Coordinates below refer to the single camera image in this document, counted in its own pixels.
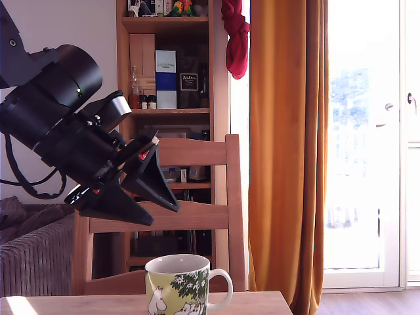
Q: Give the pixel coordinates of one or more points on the clear plastic storage box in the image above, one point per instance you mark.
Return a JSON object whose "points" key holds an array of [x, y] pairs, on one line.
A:
{"points": [[172, 174]]}

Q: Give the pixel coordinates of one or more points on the small white carton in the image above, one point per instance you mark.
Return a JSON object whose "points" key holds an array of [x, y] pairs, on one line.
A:
{"points": [[184, 175]]}

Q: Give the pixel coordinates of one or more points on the brown pouch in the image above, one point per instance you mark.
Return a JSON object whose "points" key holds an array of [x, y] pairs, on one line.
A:
{"points": [[197, 173]]}

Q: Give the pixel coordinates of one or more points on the wooden slat back chair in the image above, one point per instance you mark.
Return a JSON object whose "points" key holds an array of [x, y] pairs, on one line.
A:
{"points": [[197, 152]]}

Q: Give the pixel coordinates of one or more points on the amber glass jar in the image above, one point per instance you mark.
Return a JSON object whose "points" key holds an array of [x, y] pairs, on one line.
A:
{"points": [[134, 101]]}

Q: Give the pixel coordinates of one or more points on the small dark spice bottle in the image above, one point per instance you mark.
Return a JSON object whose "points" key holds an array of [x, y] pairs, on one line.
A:
{"points": [[152, 102], [143, 102]]}

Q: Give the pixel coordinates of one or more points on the clear glass bottle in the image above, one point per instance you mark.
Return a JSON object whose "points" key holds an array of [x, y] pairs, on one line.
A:
{"points": [[134, 81]]}

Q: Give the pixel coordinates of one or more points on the green cartoon print mug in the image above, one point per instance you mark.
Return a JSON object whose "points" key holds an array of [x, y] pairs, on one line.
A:
{"points": [[167, 288]]}

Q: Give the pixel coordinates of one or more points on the grey ribbed sofa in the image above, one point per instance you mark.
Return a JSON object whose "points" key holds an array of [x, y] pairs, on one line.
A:
{"points": [[33, 259]]}

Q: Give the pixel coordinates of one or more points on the white and blue carton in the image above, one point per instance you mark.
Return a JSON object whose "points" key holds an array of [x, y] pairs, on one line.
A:
{"points": [[166, 82]]}

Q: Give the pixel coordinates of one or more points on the black bottle carton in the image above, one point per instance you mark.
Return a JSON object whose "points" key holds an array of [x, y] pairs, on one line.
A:
{"points": [[189, 82]]}

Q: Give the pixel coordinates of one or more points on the light wooden box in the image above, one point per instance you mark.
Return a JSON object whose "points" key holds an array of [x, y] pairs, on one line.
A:
{"points": [[141, 52]]}

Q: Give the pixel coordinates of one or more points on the orange curtain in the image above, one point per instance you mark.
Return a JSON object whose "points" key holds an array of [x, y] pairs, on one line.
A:
{"points": [[283, 131]]}

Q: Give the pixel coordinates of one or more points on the red knotted cloth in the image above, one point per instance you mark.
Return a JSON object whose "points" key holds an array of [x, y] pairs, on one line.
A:
{"points": [[237, 55]]}

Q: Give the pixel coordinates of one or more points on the tall wooden bookshelf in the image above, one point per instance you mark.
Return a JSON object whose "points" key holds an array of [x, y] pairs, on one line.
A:
{"points": [[165, 23]]}

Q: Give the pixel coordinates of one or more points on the green parrot toy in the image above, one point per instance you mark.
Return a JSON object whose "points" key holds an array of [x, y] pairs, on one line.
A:
{"points": [[176, 9]]}

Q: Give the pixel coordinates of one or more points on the orange parrot toy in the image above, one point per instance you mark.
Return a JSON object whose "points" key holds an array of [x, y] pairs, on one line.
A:
{"points": [[187, 7]]}

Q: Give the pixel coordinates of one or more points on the white balcony door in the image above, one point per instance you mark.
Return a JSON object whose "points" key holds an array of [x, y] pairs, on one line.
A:
{"points": [[400, 197]]}

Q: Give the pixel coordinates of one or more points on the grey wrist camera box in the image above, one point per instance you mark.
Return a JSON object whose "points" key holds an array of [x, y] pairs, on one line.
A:
{"points": [[119, 106]]}

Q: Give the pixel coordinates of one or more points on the photo frame with figures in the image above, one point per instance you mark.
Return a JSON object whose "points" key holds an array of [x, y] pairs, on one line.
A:
{"points": [[141, 6]]}

